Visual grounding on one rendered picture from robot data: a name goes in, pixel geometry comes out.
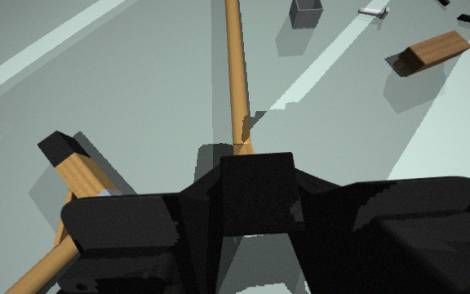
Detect brown wooden block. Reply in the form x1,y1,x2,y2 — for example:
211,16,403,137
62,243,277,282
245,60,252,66
394,31,470,77

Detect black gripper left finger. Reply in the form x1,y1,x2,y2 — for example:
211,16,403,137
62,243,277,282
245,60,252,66
60,164,224,294

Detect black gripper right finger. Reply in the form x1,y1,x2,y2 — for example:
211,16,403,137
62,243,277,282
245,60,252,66
288,168,470,294

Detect dark grey box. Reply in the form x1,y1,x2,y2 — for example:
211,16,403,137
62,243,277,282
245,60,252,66
289,0,324,29

